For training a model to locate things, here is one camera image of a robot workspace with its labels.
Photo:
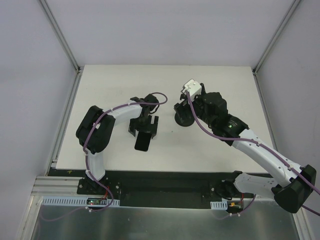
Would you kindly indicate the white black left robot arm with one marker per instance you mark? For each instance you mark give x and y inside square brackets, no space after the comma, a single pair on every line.
[96,128]

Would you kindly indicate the black round-base phone stand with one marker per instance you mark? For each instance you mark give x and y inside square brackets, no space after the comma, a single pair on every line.
[183,115]

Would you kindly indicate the white cable duct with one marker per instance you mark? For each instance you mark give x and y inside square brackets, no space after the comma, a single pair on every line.
[219,205]
[70,201]

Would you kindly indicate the aluminium frame post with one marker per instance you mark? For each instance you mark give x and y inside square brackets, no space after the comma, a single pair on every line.
[276,35]
[59,34]

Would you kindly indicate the white left cable duct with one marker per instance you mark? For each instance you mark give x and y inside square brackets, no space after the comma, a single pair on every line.
[70,201]

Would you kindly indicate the aluminium left frame post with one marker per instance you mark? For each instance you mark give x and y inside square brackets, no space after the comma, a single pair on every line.
[59,34]

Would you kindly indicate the white right cable duct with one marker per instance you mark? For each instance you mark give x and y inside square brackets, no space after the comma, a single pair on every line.
[219,205]

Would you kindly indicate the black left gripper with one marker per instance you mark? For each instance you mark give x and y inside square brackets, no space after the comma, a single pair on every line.
[143,127]

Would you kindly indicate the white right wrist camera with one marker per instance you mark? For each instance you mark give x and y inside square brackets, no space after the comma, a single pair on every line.
[192,87]

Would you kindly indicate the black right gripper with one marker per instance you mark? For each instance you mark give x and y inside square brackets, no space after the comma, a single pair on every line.
[180,106]

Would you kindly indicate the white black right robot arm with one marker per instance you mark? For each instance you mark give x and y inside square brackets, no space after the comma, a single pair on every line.
[289,184]

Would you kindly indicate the black smartphone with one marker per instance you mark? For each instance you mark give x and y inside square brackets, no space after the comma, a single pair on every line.
[143,141]

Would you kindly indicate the aluminium right frame post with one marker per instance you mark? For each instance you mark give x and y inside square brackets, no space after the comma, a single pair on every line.
[276,35]

